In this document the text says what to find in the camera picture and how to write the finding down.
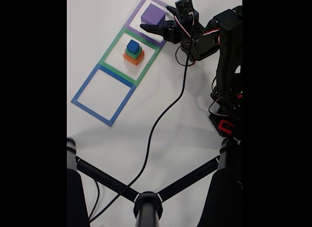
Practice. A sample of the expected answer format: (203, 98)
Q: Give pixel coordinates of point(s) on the large purple cube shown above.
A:
(153, 14)

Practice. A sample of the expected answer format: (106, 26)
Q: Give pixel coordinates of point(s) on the small blue cube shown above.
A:
(132, 46)

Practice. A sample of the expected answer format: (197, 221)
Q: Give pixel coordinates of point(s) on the green cube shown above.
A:
(136, 53)

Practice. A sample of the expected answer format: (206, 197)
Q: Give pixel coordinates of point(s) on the orange cube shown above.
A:
(134, 60)

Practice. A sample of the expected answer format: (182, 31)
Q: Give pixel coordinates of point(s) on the black tripod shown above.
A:
(147, 207)

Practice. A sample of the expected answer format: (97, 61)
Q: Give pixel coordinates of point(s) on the black camera box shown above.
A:
(185, 6)

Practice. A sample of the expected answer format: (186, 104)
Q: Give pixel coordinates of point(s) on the purple square frame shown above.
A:
(142, 34)

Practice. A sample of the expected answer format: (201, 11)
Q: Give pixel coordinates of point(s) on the green square frame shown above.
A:
(117, 72)

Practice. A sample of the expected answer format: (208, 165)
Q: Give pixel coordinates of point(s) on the blue square frame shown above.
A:
(90, 109)

